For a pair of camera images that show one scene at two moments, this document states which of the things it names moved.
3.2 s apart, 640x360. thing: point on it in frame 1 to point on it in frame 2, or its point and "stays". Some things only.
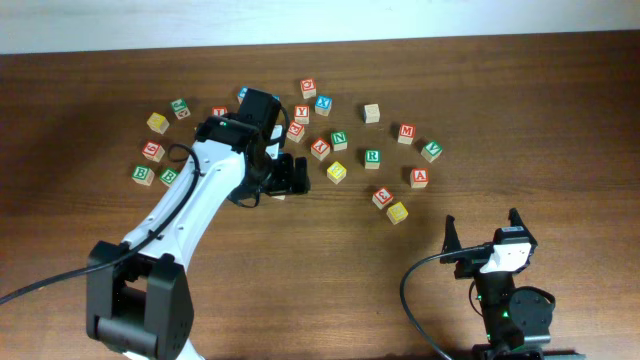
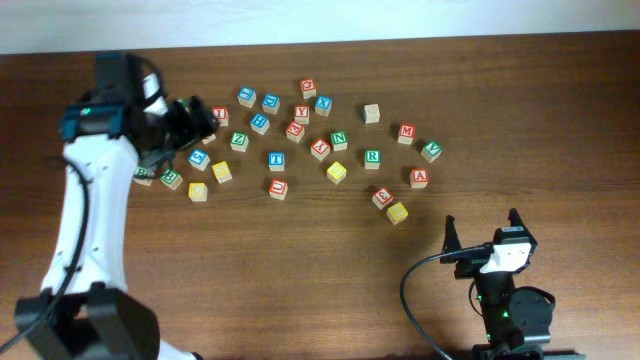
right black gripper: x=468 y=264 stays
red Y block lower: x=320 y=149 stays
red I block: x=219 y=110 stays
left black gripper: x=284 y=183 to x=189 y=130
